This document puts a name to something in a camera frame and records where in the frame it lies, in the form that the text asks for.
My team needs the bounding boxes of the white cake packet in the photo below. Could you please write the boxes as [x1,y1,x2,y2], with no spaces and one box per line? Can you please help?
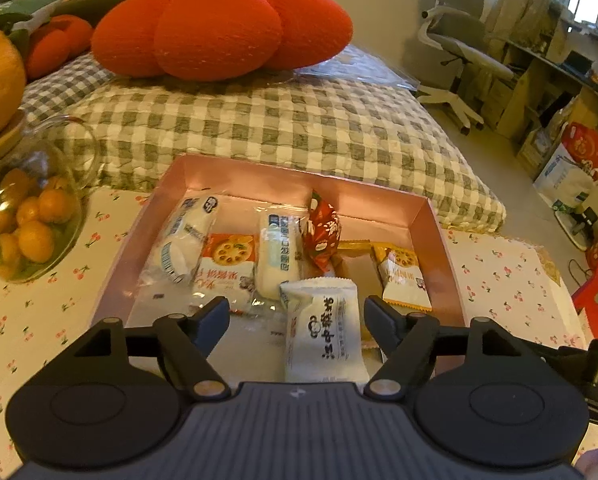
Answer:
[279,279,371,385]

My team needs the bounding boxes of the clear bread packet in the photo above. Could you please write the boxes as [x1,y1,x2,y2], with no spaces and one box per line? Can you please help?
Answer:
[144,195,220,286]
[254,210,305,301]

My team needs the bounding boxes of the small orange plush cushion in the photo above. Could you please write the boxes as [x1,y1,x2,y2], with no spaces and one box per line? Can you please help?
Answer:
[26,14,94,81]

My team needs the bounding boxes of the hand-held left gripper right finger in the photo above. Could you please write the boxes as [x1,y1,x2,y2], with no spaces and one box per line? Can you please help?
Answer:
[364,295,526,397]

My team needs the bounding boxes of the wooden desk shelf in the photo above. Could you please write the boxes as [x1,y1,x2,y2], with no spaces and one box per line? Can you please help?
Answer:
[496,0,598,181]

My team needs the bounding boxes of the white office chair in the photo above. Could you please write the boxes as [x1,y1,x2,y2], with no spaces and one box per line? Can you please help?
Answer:
[416,0,515,136]

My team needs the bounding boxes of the red tomato cushion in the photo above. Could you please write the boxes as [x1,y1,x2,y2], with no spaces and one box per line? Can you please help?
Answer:
[90,0,354,81]

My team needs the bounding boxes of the silver pink cardboard box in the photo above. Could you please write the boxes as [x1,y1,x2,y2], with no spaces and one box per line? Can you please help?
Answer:
[90,154,469,376]

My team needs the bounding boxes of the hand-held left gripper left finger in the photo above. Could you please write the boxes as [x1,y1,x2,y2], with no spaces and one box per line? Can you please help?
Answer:
[74,296,231,402]

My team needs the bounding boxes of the pile of kumquats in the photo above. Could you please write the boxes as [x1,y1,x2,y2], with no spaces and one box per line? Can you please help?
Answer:
[0,167,77,273]

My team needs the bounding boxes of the red candy packet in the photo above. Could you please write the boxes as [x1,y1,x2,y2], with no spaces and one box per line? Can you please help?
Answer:
[301,189,342,273]

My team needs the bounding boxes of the red gift bag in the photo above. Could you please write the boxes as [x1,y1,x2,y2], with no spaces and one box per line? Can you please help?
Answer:
[562,122,598,176]

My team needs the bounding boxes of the brown snack packet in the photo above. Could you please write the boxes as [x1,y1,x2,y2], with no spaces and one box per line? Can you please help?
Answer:
[336,240,385,311]

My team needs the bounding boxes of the green pillow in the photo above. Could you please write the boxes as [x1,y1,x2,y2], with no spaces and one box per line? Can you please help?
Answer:
[0,0,74,26]

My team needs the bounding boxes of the orange white biscuit packet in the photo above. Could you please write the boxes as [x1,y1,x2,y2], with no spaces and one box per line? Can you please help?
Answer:
[371,244,432,311]
[191,232,257,311]

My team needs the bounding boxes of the white printed bag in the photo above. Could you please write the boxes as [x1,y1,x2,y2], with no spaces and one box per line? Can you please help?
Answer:
[533,142,597,211]

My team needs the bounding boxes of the green checkered quilt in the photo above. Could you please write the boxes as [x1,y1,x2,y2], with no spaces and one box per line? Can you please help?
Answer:
[19,45,507,233]

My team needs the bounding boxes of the glass jar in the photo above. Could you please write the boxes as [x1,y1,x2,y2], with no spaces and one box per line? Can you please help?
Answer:
[0,112,100,283]

